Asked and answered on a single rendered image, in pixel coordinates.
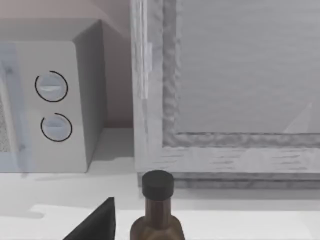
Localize pale microwave oven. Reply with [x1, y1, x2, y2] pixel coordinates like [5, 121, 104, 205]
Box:
[0, 16, 133, 174]

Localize smaller microwave knob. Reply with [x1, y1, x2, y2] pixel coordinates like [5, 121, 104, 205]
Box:
[40, 112, 73, 143]

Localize brown bottle with black cap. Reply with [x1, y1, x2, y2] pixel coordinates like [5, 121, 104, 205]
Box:
[129, 170, 186, 240]

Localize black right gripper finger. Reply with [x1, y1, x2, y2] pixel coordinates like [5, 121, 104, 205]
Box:
[62, 196, 118, 240]

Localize larger microwave knob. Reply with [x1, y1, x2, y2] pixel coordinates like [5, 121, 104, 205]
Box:
[34, 70, 69, 103]

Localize microwave door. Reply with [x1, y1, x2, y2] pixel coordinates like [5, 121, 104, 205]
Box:
[0, 42, 33, 173]

